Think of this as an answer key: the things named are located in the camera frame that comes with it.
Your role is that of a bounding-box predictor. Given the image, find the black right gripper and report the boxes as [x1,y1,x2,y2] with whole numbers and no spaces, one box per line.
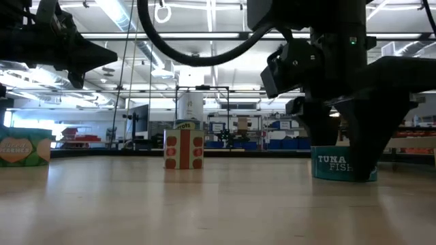
[285,37,436,182]

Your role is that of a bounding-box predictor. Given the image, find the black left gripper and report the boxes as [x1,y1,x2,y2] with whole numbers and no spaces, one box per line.
[32,13,119,74]

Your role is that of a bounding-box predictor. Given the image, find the teal tuna fish can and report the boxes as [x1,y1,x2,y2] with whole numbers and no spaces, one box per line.
[310,145,379,182]

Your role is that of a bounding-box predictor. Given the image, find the yellow carrots can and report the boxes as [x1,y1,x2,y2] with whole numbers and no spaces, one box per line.
[174,119,202,131]

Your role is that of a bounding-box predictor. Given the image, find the green box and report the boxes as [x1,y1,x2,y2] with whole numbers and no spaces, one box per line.
[0,127,53,168]

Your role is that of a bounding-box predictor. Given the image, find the white box with tomatoes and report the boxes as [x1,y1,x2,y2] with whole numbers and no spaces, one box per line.
[163,128,205,170]

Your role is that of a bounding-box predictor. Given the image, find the blue box with white label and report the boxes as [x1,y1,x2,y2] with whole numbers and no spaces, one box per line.
[271,120,292,131]

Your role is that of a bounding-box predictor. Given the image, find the dark monitor screen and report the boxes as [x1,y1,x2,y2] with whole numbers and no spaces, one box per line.
[127,103,150,137]

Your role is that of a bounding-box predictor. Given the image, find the red plastic bins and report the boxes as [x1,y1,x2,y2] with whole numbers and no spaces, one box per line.
[61,127,102,143]

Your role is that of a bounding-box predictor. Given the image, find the cardboard box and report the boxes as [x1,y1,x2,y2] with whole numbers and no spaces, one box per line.
[237,117,253,132]

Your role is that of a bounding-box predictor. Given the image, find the white cylinder column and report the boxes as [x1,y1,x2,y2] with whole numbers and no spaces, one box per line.
[178,92,204,122]

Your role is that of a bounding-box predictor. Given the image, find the black beam with light strips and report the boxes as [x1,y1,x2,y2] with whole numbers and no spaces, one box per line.
[80,31,436,42]

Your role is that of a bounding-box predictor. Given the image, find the blue white sign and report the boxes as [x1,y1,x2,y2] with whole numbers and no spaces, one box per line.
[208,121,226,133]

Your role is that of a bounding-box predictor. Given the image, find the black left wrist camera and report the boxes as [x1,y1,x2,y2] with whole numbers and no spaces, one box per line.
[67,70,87,90]

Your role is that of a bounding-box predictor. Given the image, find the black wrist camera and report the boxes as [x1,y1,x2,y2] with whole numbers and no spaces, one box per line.
[67,70,87,90]
[260,39,317,99]

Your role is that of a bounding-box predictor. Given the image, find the dark hanging cable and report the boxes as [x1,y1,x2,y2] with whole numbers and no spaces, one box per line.
[109,0,136,150]

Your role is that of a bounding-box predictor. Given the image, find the white cable ring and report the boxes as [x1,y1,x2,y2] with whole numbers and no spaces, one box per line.
[154,0,172,25]

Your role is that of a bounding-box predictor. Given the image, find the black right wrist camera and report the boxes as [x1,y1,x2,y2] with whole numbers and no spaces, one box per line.
[260,39,317,99]

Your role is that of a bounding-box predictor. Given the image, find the thick black cable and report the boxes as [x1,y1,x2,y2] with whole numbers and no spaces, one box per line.
[136,0,285,67]

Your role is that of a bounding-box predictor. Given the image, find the black table edge rail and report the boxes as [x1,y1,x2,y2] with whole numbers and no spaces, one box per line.
[50,148,436,165]

